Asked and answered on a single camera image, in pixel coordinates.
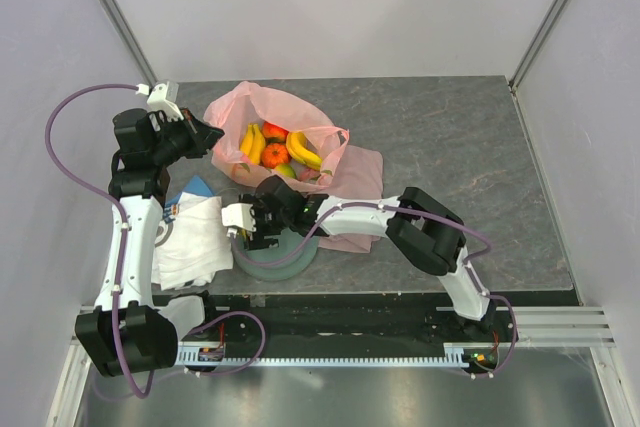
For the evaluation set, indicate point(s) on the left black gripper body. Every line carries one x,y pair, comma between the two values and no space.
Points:
171,143

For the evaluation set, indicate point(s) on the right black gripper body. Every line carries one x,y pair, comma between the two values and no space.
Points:
267,224

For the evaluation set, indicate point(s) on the green-yellow mango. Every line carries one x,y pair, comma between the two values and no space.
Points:
286,170

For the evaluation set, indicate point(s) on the orange tangerine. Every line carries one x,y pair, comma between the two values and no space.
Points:
275,154

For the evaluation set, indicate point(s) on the single yellow banana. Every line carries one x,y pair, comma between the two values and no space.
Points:
253,144

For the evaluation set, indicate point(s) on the yellow banana bunch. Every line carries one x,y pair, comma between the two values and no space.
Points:
296,144

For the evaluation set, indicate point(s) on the red-yellow apple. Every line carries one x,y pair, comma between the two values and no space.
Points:
274,133

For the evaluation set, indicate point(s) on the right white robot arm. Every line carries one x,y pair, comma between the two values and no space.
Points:
430,236

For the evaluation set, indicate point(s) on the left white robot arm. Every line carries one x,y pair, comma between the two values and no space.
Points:
126,333

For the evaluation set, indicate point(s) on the grey-green plate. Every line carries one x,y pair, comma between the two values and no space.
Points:
274,258

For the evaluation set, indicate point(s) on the white cloth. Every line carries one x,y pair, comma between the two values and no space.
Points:
191,245

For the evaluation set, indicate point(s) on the mauve folded cloth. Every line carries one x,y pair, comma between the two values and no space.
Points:
357,175

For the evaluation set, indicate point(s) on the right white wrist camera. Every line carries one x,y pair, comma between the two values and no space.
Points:
239,220

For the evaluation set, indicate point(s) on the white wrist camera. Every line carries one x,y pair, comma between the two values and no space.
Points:
239,220
162,97

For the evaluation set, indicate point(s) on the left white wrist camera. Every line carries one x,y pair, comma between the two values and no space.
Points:
162,97

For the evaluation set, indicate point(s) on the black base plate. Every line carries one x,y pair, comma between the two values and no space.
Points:
428,317

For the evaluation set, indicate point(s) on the white slotted cable duct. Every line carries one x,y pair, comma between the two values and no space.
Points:
205,355

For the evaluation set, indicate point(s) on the left aluminium frame post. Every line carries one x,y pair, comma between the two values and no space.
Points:
123,29

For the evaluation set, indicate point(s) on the aluminium frame post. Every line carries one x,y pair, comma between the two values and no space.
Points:
544,30
123,29

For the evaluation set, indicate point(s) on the aluminium rail front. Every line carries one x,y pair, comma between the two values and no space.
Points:
240,330

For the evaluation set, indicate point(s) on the right aluminium frame post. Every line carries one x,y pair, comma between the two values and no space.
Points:
544,30

